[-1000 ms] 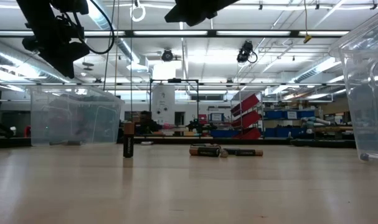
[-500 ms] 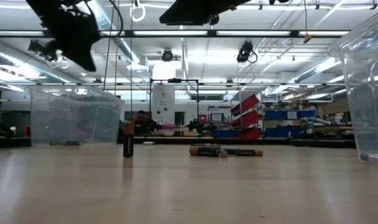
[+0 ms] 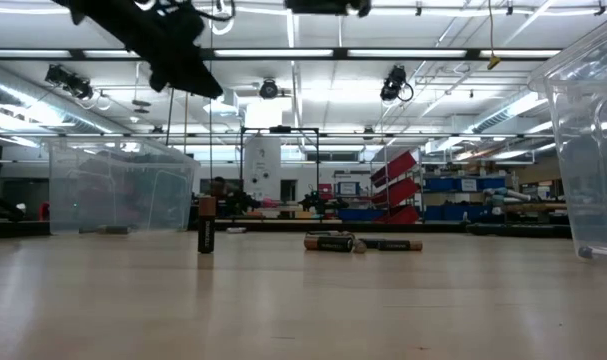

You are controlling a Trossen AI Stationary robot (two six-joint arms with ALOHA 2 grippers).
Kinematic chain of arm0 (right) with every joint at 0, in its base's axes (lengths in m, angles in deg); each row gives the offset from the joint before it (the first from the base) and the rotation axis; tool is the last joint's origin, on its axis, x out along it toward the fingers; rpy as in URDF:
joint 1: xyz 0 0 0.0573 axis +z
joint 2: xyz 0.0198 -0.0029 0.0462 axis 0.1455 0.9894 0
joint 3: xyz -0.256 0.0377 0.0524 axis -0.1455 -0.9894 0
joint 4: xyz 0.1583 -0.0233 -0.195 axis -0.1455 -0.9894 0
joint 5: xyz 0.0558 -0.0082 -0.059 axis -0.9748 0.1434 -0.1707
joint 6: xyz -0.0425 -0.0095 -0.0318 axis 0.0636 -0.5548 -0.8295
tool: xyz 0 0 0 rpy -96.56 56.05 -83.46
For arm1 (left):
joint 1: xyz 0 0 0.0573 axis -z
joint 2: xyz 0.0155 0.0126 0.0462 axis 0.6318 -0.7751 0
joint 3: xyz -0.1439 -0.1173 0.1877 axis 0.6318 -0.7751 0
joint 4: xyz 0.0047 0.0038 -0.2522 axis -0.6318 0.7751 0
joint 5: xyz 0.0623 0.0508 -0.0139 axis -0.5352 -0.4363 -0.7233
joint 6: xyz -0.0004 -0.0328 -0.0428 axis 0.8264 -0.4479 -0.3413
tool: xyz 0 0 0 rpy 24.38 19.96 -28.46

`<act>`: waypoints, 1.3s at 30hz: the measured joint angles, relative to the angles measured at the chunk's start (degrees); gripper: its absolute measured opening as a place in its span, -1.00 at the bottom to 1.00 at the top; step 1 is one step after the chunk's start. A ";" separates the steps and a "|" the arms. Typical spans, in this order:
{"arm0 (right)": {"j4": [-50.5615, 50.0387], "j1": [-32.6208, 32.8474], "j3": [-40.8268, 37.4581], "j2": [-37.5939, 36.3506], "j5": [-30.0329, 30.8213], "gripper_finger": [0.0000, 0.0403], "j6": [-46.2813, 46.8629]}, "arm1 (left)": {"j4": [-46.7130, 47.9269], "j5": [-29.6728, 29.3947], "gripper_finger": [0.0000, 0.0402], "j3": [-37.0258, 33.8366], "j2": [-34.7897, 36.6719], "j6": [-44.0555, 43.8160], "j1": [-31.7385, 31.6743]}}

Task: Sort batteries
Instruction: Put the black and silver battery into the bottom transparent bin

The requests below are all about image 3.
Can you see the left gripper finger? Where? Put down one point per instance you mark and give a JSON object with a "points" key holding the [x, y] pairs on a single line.
{"points": [[183, 65]]}

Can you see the Duracell AAA battery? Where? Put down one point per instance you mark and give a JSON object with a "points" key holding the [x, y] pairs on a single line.
{"points": [[328, 244], [359, 246], [395, 245]]}

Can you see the Energizer AA battery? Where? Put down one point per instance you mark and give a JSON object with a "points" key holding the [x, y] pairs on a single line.
{"points": [[585, 252]]}

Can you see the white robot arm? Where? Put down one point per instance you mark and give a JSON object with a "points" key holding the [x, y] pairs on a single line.
{"points": [[505, 195]]}

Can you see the background black robot arm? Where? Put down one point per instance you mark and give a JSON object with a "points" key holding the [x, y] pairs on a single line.
{"points": [[240, 200], [323, 202]]}

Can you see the black overhead rig beam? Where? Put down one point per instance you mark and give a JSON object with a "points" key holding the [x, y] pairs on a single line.
{"points": [[283, 52]]}

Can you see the person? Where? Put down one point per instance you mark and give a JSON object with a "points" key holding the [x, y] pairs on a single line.
{"points": [[218, 187]]}

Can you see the white pillar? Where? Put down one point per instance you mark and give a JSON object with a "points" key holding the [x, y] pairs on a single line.
{"points": [[263, 165]]}

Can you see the clear plastic bin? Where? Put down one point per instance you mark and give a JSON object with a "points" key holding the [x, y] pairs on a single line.
{"points": [[108, 190], [593, 175]]}

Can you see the red tilted bin shelf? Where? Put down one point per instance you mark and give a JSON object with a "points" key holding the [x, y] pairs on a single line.
{"points": [[395, 187]]}

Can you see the small red object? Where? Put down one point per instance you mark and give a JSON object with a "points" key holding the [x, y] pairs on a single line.
{"points": [[44, 210]]}

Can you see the blue storage bins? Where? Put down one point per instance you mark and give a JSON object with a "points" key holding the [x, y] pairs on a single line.
{"points": [[463, 185]]}

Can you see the background wooden table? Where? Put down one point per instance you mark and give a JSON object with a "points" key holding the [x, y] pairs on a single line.
{"points": [[538, 206]]}

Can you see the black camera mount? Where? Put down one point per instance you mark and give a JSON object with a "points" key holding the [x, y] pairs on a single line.
{"points": [[69, 81]]}

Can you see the black round camera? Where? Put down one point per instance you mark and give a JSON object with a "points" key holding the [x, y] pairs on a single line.
{"points": [[268, 89]]}

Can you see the black background frame stand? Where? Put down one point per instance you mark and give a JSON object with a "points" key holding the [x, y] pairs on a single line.
{"points": [[280, 130]]}

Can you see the black aluminium table frame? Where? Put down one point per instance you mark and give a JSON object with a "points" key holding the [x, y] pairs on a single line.
{"points": [[433, 227]]}

